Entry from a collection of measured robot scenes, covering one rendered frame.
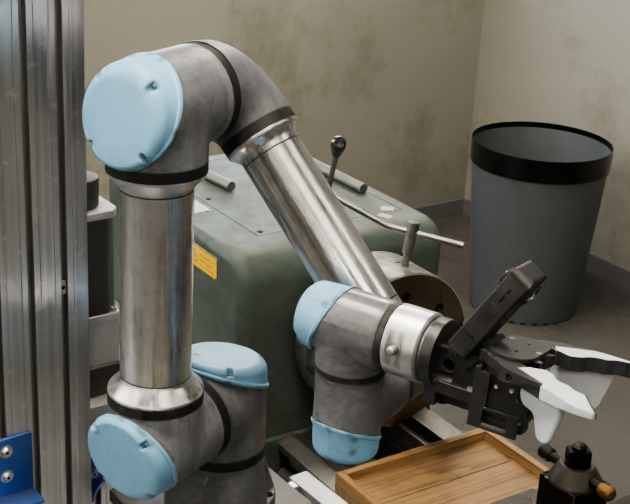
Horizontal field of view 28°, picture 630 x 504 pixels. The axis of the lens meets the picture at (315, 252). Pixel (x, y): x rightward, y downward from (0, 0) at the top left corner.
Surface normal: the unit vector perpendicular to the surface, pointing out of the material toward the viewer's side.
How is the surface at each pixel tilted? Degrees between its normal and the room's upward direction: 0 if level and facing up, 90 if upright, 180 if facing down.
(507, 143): 85
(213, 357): 8
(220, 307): 90
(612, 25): 90
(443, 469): 0
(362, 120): 90
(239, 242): 0
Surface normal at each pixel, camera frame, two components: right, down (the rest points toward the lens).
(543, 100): -0.81, 0.18
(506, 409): -0.53, 0.15
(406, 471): 0.05, -0.93
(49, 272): 0.58, 0.33
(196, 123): 0.84, 0.25
